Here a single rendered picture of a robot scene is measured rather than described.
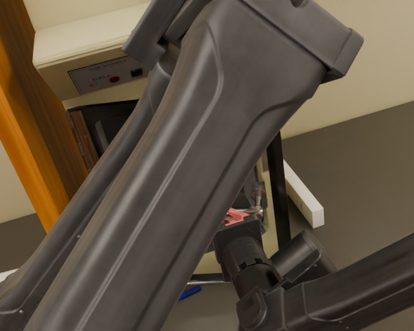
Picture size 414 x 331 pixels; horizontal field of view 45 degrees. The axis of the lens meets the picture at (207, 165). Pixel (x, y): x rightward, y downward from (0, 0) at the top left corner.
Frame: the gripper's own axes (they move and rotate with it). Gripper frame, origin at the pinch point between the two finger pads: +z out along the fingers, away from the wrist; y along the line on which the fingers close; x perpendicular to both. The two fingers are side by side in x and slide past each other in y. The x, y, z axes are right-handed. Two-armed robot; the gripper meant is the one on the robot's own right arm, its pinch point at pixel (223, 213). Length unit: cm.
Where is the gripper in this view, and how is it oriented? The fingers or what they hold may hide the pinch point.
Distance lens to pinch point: 77.9
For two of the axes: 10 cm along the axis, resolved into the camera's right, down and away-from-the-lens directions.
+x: -9.5, 2.8, -1.2
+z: -2.6, -5.2, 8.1
